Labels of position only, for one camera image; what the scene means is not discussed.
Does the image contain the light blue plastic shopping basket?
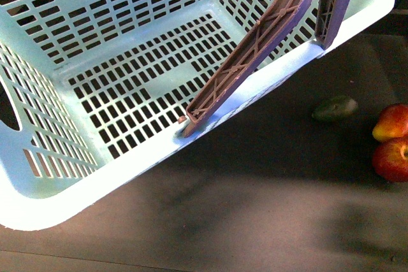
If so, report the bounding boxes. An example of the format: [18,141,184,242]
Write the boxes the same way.
[0,0,396,231]

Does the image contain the grey-pink basket handles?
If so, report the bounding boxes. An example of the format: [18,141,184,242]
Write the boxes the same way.
[182,0,350,138]

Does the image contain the red yellow apple upper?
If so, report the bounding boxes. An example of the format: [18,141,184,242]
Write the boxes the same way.
[372,103,407,142]

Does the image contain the green avocado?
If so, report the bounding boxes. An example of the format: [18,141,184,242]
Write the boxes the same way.
[312,95,358,122]

